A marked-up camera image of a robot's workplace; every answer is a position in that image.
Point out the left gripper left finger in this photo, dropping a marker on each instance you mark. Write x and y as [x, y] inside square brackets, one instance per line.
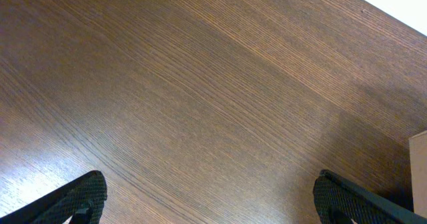
[80, 201]

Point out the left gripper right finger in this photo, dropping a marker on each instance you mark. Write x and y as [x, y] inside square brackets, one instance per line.
[338, 200]

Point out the cardboard box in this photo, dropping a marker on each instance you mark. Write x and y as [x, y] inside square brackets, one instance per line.
[418, 159]

